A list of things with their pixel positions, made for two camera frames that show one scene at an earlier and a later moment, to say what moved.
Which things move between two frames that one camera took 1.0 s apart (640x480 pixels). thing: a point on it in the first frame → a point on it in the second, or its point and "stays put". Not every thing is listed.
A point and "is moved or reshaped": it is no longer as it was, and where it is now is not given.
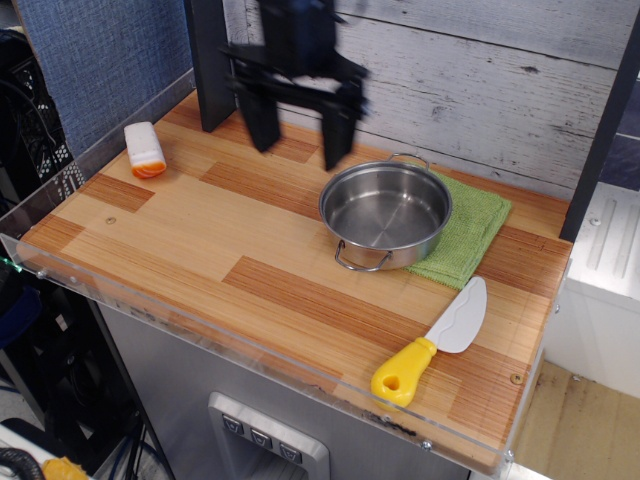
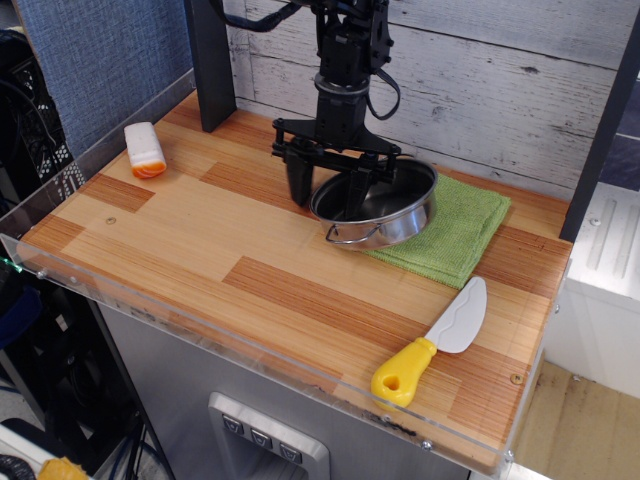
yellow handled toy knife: (396, 375) stays put
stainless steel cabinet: (211, 413) stays put
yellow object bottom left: (63, 468) stays put
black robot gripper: (299, 56) → (340, 137)
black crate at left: (37, 170) stays put
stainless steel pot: (387, 214) is moved or reshaped
